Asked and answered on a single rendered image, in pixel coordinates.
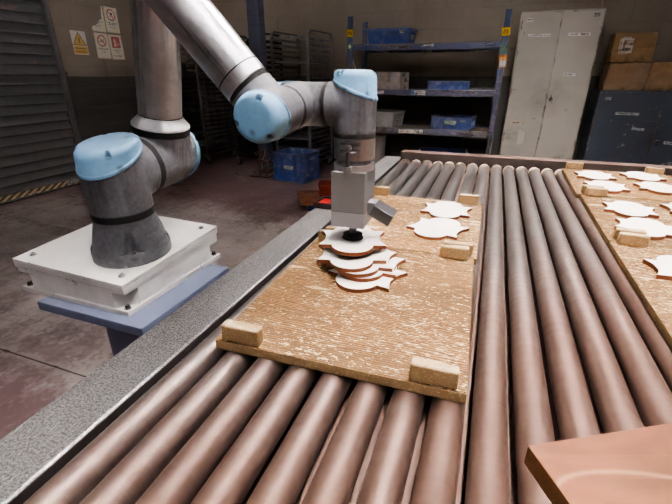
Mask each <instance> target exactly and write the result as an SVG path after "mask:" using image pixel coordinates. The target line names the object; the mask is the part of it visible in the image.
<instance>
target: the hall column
mask: <svg viewBox="0 0 672 504"><path fill-rule="evenodd" d="M246 9H247V22H248V35H249V48H250V50H251V51H252V52H253V54H254V55H255V56H256V57H257V58H258V60H259V61H260V62H261V63H262V65H263V66H264V67H265V68H266V70H267V71H268V68H267V52H266V36H265V20H264V4H263V0H246ZM258 147H259V157H258V161H259V171H258V172H256V171H255V170H254V173H253V174H251V175H250V177H257V178H267V179H268V178H271V177H273V174H274V172H273V171H274V167H273V154H272V153H273V152H272V151H273V150H272V142H269V143H263V144H258Z"/></svg>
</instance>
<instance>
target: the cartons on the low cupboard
mask: <svg viewBox="0 0 672 504"><path fill-rule="evenodd" d="M657 36H658V32H650V33H632V32H617V33H615V34H614V35H611V39H610V43H609V47H608V50H607V55H606V59H605V62H606V63H605V65H604V69H603V72H602V75H601V77H600V79H599V86H598V89H601V90H652V91H668V90H671V91H672V62H651V61H652V59H653V53H654V48H655V45H656V41H657Z"/></svg>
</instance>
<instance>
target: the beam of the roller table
mask: <svg viewBox="0 0 672 504"><path fill-rule="evenodd" d="M400 159H401V157H395V156H385V157H384V158H383V159H381V160H380V161H379V162H377V163H376V164H375V184H374V186H375V185H376V184H377V183H378V182H379V181H380V180H381V179H382V178H383V177H385V176H386V175H387V174H388V173H389V172H390V171H391V170H392V169H393V168H394V167H396V166H397V165H398V164H399V162H400ZM330 225H331V210H329V209H320V208H315V209H313V210H312V211H311V212H309V213H308V214H307V215H305V216H304V217H302V218H301V219H300V220H298V221H297V222H296V223H294V224H293V225H292V226H290V227H289V228H288V229H286V230H285V231H283V232H282V233H281V234H279V235H278V236H277V237H275V238H274V239H273V240H271V241H270V242H268V243H267V244H266V245H264V246H263V247H262V248H260V249H259V250H258V251H256V252H255V253H254V254H252V255H251V256H249V257H248V258H247V259H245V260H244V261H243V262H241V263H240V264H239V265H237V266H236V267H234V268H233V269H232V270H230V271H229V272H228V273H226V274H225V275H224V276H222V277H221V278H220V279H218V280H217V281H215V282H214V283H213V284H211V285H210V286H209V287H207V288H206V289H205V290H203V291H202V292H200V293H199V294H198V295H196V296H195V297H194V298H192V299H191V300H190V301H188V302H187V303H186V304H184V305H183V306H181V307H180V308H179V309H177V310H176V311H175V312H173V313H172V314H171V315H169V316H168V317H166V318H165V319H164V320H162V321H161V322H160V323H158V324H157V325H156V326H154V327H153V328H152V329H150V330H149V331H147V332H146V333H145V334H143V335H142V336H141V337H139V338H138V339H137V340H135V341H134V342H132V343H131V344H130V345H128V346H127V347H126V348H124V349H123V350H122V351H120V352H119V353H118V354H116V355H115V356H113V357H112V358H111V359H109V360H108V361H107V362H105V363H104V364H103V365H101V366H100V367H98V368H97V369H96V370H94V371H93V372H92V373H90V374H89V375H88V376H86V377H85V378H84V379H82V380H81V381H79V382H78V383H77V384H75V385H74V386H73V387H71V388H70V389H69V390H67V391H66V392H64V393H63V394H62V395H60V396H59V397H58V398H56V399H55V400H54V401H52V402H51V403H50V404H48V405H47V406H45V407H44V408H43V409H41V410H40V411H39V412H37V413H36V414H35V415H33V416H32V417H30V418H29V419H28V420H26V421H25V422H24V423H22V424H21V425H20V426H18V427H17V428H16V429H14V430H13V431H11V432H10V433H9V434H7V435H6V436H5V437H3V438H2V439H1V440H0V504H23V503H24V502H25V501H26V500H27V499H28V498H30V497H31V496H32V495H33V494H34V493H35V492H36V491H37V490H38V489H39V488H41V487H42V486H43V485H44V484H45V483H46V482H47V481H48V480H49V479H51V478H52V477H53V476H54V475H55V474H56V473H57V472H58V471H59V470H61V469H62V468H63V467H64V466H65V465H66V464H67V463H68V462H69V461H70V460H72V459H73V458H74V457H75V456H76V455H77V454H78V453H79V452H80V451H82V450H83V449H84V448H85V447H86V446H87V445H88V444H89V443H90V442H91V441H93V440H94V439H95V438H96V437H97V436H98V435H99V434H100V433H101V432H103V431H104V430H105V429H106V428H107V427H108V426H109V425H110V424H111V423H112V422H114V421H115V420H116V419H117V418H118V417H119V416H120V415H121V414H122V413H124V412H125V411H126V410H127V409H128V408H129V407H130V406H131V405H132V404H133V403H135V402H136V401H137V400H138V399H139V398H140V397H141V396H142V395H143V394H145V393H146V392H147V391H148V390H149V389H150V388H151V387H152V386H153V385H155V384H156V383H157V382H158V381H159V380H160V379H161V378H162V377H163V376H164V375H166V374H167V373H168V372H169V371H170V370H171V369H172V368H173V367H174V366H176V365H177V364H178V363H179V362H180V361H181V360H182V359H183V358H184V357H185V356H187V355H188V354H189V353H190V352H191V351H192V350H193V349H194V348H195V347H197V346H198V345H199V344H200V343H201V342H202V341H203V340H204V339H205V338H206V337H208V336H209V335H210V334H211V333H212V332H213V331H214V330H215V329H216V328H218V327H219V326H220V325H221V324H222V323H223V322H224V321H225V320H226V319H227V318H229V317H230V316H231V315H232V314H233V313H234V312H235V311H236V310H237V309H239V308H240V307H241V306H242V305H243V304H244V303H245V302H246V301H247V300H248V299H250V298H251V297H252V296H253V295H254V294H255V293H256V292H257V291H258V290H260V289H261V288H262V287H263V286H264V285H265V284H266V283H267V282H268V281H270V280H271V279H272V278H273V277H274V276H275V275H276V274H277V273H278V272H279V271H281V270H282V269H283V268H284V267H285V266H286V265H287V264H288V263H289V262H291V261H292V260H293V259H294V258H295V257H296V256H297V255H298V254H299V253H300V252H302V251H303V250H304V249H305V248H306V247H307V246H308V245H309V244H310V243H312V242H313V241H314V240H315V239H316V238H317V237H318V232H319V230H320V229H324V230H325V228H326V227H327V226H330Z"/></svg>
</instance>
